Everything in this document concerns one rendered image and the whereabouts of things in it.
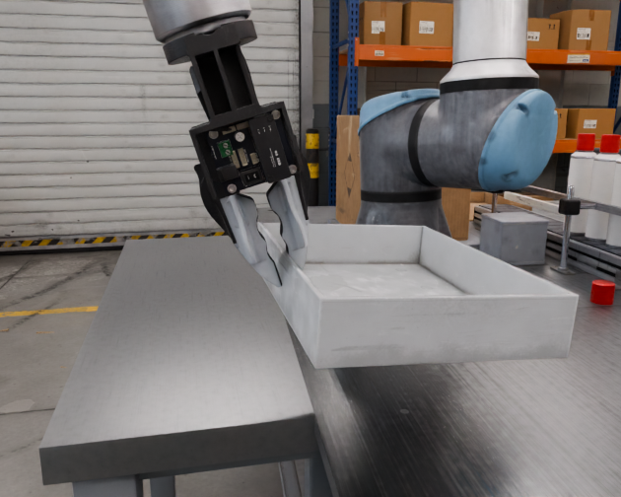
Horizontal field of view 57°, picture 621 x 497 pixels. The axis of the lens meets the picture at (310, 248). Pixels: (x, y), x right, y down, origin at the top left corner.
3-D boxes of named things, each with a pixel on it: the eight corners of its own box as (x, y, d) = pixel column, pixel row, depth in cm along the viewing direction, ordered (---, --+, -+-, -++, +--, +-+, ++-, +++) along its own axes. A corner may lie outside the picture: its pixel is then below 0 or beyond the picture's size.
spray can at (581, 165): (594, 235, 118) (606, 133, 114) (572, 236, 118) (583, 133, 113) (580, 230, 123) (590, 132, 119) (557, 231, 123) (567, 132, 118)
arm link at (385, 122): (395, 182, 91) (394, 95, 89) (468, 186, 82) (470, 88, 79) (341, 190, 84) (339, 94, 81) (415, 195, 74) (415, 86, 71)
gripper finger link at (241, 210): (251, 313, 46) (218, 202, 43) (247, 291, 51) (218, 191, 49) (289, 302, 46) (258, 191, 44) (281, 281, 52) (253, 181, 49)
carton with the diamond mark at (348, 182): (468, 241, 127) (476, 115, 121) (363, 244, 124) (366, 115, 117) (422, 217, 156) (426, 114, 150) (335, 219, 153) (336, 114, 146)
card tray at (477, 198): (531, 219, 163) (532, 205, 163) (444, 222, 160) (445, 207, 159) (484, 203, 192) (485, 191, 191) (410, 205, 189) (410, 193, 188)
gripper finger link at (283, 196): (301, 298, 46) (261, 190, 44) (292, 277, 52) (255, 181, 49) (337, 284, 46) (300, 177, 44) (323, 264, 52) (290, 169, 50)
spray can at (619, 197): (643, 248, 106) (657, 136, 101) (617, 249, 105) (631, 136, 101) (624, 243, 111) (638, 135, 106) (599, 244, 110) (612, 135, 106)
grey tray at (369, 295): (568, 357, 44) (579, 295, 43) (314, 368, 39) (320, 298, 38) (420, 266, 69) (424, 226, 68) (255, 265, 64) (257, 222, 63)
